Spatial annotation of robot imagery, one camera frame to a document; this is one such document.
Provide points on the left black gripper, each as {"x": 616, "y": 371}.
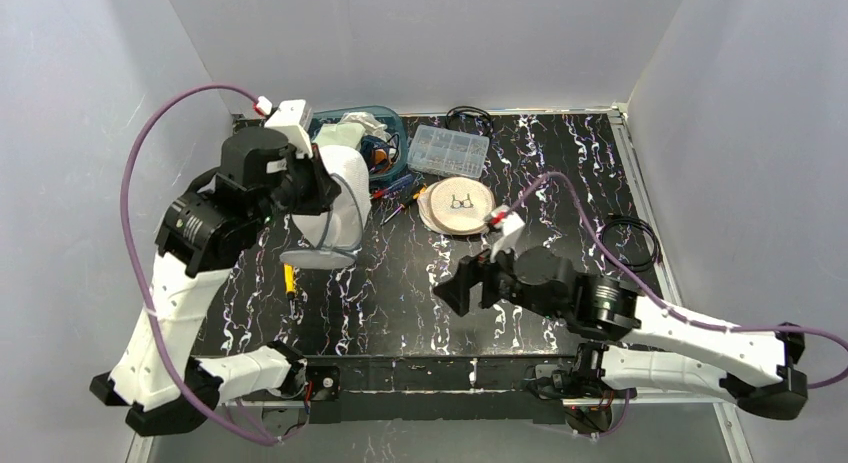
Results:
{"x": 316, "y": 184}

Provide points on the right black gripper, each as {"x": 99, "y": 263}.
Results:
{"x": 488, "y": 282}

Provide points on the dark blue lace bra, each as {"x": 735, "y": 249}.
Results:
{"x": 392, "y": 148}

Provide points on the orange black bra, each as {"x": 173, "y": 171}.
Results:
{"x": 378, "y": 158}

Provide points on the teal plastic bin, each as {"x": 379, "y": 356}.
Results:
{"x": 384, "y": 115}

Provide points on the pale cream bra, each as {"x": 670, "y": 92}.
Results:
{"x": 348, "y": 134}

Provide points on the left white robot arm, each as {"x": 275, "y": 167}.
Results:
{"x": 203, "y": 233}

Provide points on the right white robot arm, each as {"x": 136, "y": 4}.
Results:
{"x": 631, "y": 343}

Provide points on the yellow black screwdriver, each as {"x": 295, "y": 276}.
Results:
{"x": 409, "y": 199}

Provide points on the small yellow tool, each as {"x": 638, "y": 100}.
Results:
{"x": 290, "y": 285}

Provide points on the white cloth in bin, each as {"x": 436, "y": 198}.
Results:
{"x": 371, "y": 125}

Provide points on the red blue screwdriver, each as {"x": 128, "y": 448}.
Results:
{"x": 395, "y": 186}

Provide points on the clear plastic screw box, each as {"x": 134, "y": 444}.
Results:
{"x": 447, "y": 153}

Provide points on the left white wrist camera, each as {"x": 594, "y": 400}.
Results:
{"x": 292, "y": 118}

